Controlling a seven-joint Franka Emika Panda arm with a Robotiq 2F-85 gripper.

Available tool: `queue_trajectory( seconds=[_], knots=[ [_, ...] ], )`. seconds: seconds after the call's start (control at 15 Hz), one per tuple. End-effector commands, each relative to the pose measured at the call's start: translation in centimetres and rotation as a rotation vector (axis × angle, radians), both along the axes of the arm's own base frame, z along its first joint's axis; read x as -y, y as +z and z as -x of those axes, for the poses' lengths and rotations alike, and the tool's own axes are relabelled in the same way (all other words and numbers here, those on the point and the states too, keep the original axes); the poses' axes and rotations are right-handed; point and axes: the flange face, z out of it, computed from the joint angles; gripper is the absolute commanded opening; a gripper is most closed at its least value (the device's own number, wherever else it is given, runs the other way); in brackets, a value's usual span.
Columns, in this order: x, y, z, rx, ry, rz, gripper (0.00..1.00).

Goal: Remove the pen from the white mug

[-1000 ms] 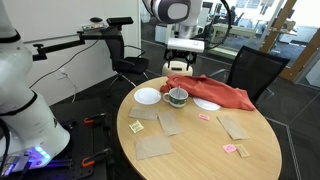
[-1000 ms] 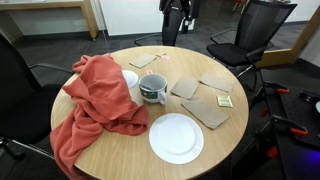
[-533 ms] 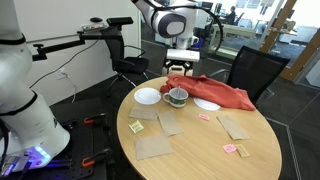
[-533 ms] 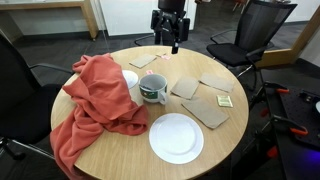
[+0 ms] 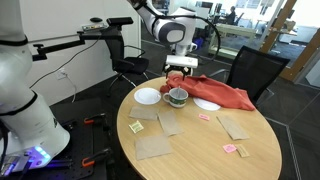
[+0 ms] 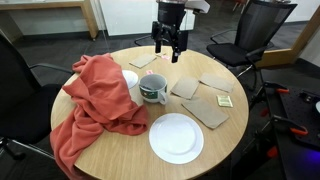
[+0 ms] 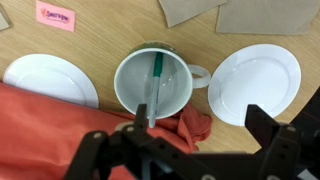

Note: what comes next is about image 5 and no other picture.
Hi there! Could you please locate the yellow sachet packet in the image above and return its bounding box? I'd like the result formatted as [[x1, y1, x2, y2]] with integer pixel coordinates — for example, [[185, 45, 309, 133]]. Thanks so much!
[[128, 120, 145, 135]]

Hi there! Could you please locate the white round plate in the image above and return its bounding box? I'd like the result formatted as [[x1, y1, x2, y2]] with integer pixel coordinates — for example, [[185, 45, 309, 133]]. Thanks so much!
[[133, 87, 162, 106], [193, 96, 222, 112]]

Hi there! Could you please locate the black mesh chair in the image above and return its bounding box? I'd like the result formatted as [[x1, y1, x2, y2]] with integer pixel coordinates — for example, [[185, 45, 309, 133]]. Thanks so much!
[[209, 45, 291, 106]]

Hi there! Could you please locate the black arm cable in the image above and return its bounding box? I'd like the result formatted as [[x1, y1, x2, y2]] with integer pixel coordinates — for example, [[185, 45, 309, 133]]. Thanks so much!
[[146, 2, 222, 64]]

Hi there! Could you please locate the black office swivel chair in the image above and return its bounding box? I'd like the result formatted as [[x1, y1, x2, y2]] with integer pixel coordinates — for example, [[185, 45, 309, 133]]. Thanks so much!
[[106, 28, 150, 98]]

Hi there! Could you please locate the pink sticky note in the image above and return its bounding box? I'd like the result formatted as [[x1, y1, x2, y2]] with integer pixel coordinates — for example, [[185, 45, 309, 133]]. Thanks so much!
[[222, 143, 238, 154]]

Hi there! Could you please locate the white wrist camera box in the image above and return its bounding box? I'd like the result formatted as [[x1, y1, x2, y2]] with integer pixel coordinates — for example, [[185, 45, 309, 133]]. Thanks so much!
[[165, 54, 199, 70]]

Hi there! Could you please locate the brown paper napkin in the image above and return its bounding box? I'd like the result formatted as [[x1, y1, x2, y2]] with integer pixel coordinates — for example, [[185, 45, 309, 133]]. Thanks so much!
[[216, 114, 251, 141], [128, 105, 160, 121], [157, 110, 185, 137], [134, 134, 174, 161]]

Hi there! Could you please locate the pale green background table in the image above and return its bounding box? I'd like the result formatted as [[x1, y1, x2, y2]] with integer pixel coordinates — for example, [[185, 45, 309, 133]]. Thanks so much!
[[208, 23, 258, 60]]

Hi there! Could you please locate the white mug with green band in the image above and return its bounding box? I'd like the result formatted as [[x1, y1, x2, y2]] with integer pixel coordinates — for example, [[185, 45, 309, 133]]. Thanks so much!
[[162, 87, 190, 109]]

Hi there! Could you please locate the small pink packet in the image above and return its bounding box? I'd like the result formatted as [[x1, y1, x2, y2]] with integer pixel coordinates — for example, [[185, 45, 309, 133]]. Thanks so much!
[[198, 113, 211, 122]]

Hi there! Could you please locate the tan sachet packet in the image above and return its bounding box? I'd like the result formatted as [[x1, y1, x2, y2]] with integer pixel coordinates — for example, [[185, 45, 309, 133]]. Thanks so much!
[[234, 143, 250, 159]]

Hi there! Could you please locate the orange handled black clamp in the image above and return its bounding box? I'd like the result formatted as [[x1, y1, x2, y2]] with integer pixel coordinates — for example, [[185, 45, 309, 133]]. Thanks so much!
[[83, 113, 109, 126], [81, 148, 114, 168]]

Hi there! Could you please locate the wooden post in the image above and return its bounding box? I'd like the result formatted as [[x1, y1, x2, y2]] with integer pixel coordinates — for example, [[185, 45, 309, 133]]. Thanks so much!
[[259, 0, 298, 54]]

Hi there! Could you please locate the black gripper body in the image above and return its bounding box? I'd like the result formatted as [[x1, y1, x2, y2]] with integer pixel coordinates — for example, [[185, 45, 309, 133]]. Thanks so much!
[[169, 65, 191, 72]]

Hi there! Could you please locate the seated person in background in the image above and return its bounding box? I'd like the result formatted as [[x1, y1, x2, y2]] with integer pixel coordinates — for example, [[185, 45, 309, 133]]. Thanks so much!
[[224, 5, 237, 25]]

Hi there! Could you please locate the red cloth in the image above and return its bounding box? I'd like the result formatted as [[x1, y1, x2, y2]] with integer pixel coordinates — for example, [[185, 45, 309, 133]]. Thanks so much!
[[159, 73, 257, 112]]

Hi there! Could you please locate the grey electronics box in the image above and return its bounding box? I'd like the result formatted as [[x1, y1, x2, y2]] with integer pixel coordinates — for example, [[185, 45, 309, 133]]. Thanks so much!
[[81, 22, 108, 33]]

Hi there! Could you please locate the blue bag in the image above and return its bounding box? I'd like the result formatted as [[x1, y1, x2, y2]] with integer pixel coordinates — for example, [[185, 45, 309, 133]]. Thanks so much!
[[193, 37, 205, 51]]

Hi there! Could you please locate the white wall outlet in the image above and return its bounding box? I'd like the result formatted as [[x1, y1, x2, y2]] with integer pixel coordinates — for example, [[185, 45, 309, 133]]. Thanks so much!
[[55, 68, 68, 80]]

